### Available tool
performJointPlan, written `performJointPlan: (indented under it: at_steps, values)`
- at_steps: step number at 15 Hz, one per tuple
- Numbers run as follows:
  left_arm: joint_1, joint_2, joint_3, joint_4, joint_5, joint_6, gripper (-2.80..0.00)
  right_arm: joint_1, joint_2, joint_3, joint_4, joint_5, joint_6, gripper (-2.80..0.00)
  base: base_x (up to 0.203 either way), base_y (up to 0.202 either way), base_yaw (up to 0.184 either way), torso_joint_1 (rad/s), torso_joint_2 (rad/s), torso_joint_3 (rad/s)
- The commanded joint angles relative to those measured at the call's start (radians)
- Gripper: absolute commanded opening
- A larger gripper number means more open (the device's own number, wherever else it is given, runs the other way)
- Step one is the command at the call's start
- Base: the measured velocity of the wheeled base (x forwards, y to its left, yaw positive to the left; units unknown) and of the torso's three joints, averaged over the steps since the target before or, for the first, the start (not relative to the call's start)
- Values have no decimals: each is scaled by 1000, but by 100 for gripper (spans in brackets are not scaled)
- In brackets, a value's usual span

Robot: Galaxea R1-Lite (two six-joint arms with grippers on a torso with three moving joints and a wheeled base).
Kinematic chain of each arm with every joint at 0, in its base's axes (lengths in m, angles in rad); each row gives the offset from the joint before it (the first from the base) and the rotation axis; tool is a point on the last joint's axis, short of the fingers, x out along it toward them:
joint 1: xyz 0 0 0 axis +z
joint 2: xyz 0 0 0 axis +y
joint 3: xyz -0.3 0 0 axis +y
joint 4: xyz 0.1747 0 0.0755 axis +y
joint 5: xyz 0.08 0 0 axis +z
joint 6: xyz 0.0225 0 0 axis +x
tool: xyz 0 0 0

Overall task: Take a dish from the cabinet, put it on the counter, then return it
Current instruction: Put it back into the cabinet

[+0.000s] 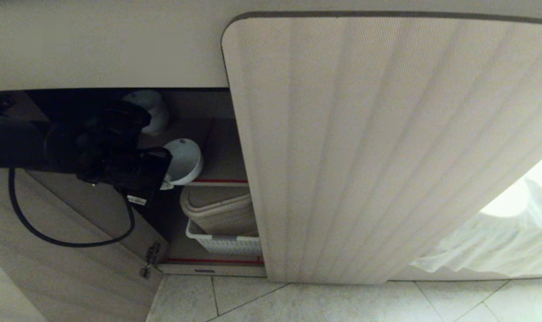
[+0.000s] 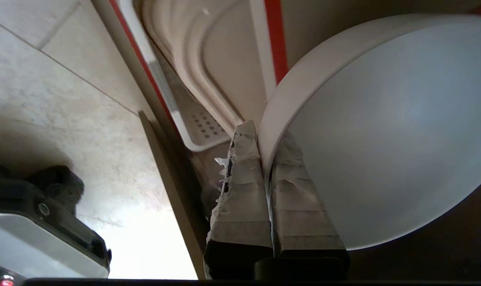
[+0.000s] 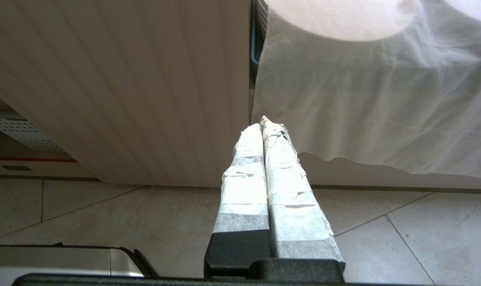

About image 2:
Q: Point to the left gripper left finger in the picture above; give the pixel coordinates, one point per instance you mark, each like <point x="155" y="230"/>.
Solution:
<point x="240" y="206"/>

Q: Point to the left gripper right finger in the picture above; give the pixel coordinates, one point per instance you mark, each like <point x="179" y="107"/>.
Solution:
<point x="300" y="214"/>

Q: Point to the white round dish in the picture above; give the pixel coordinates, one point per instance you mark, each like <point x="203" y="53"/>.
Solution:
<point x="383" y="131"/>

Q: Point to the white dish rack tray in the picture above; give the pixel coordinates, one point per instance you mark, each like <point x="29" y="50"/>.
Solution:
<point x="172" y="95"/>

